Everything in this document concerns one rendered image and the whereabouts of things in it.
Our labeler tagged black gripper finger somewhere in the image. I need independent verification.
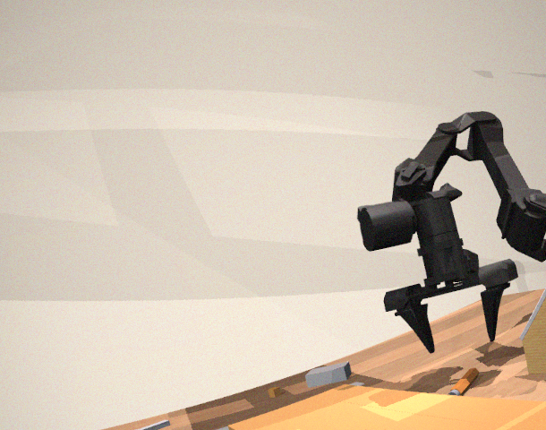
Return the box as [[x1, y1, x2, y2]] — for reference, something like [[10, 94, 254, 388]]
[[480, 282, 510, 341], [395, 304, 435, 354]]

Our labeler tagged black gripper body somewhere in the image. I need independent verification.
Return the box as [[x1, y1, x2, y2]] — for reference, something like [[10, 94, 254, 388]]
[[383, 231, 518, 312]]

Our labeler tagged brown wooden-handled awl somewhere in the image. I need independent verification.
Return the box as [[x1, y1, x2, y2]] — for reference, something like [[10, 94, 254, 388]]
[[448, 367, 480, 396]]

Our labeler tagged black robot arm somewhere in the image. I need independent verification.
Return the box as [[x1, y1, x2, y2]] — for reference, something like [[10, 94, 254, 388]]
[[357, 111, 546, 262]]

